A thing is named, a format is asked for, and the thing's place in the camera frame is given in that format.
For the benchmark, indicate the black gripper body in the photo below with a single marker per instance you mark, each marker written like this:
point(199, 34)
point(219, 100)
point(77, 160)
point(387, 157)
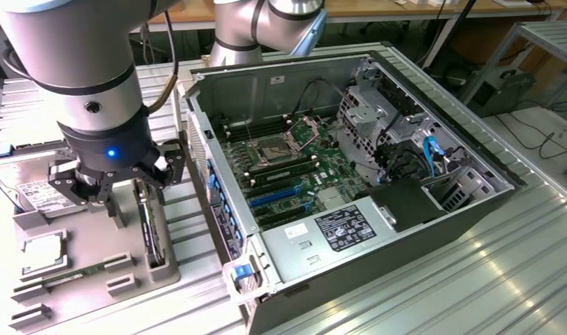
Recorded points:
point(107, 150)

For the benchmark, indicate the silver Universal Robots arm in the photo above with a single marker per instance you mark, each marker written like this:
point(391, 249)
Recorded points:
point(87, 63)

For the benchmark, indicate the black gpu card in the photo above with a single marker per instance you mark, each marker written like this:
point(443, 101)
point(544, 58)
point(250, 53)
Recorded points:
point(151, 227)

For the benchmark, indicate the blue expansion slot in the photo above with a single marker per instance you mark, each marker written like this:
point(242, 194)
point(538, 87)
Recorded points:
point(274, 197)

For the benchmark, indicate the silver hard disk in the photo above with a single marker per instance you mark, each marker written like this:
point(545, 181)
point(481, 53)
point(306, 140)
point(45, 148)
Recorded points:
point(24, 185)

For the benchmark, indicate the grey parts rack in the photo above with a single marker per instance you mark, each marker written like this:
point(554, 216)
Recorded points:
point(87, 244)

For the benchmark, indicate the thin metal locking lever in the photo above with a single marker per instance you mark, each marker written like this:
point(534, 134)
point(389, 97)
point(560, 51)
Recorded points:
point(248, 130)

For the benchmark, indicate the silver CPU chip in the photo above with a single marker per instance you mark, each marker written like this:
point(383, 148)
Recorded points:
point(41, 253)

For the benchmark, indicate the CPU socket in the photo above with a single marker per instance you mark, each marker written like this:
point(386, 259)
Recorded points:
point(271, 150)

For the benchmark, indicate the green RAM stick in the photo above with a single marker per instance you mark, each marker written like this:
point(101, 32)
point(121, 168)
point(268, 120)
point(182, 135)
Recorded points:
point(283, 167)
point(77, 274)
point(283, 176)

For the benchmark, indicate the metal socket cover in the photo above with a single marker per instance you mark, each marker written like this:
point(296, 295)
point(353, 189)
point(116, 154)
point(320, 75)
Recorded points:
point(302, 130)

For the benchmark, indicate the blue case latch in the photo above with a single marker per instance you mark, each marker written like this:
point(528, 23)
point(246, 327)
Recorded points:
point(240, 272)

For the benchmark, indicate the green motherboard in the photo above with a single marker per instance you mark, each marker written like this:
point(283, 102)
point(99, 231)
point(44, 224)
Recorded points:
point(331, 157)

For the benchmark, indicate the silver chipset heatsink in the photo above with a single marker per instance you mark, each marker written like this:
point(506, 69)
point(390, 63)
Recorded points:
point(331, 198)

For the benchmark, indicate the grey power supply unit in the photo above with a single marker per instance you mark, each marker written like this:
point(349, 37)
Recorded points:
point(311, 251)

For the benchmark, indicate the metal disk bay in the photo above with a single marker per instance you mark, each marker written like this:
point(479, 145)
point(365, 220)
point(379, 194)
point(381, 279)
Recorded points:
point(365, 115)

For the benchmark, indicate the black plastic shroud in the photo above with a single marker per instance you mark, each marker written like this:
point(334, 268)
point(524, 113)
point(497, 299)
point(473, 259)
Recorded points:
point(406, 206)

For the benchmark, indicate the open black PC case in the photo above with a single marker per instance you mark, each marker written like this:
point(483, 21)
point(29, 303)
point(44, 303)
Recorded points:
point(403, 279)

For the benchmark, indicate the wooden desk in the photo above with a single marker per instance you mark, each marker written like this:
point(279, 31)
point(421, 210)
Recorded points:
point(381, 8)

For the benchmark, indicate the black box device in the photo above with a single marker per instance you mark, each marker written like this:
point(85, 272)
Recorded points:
point(502, 92)

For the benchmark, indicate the grey metal shelf frame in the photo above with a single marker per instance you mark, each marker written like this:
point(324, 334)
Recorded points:
point(548, 38)

